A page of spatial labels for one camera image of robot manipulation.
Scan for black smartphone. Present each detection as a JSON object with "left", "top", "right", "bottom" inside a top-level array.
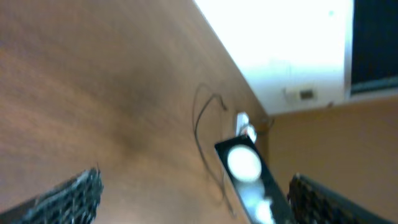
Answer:
[{"left": 215, "top": 135, "right": 296, "bottom": 224}]

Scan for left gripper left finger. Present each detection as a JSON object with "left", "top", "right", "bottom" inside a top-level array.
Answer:
[{"left": 1, "top": 167, "right": 103, "bottom": 224}]

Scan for white power strip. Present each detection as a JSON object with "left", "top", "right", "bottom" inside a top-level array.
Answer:
[{"left": 235, "top": 112, "right": 257, "bottom": 143}]

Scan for black charging cable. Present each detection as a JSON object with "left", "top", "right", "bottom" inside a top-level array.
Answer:
[{"left": 192, "top": 83, "right": 237, "bottom": 218}]

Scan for white wall socket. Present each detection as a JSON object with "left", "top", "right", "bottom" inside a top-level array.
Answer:
[{"left": 283, "top": 87, "right": 317, "bottom": 103}]

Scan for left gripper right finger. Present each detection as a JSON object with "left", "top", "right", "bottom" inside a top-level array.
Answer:
[{"left": 287, "top": 173, "right": 392, "bottom": 224}]

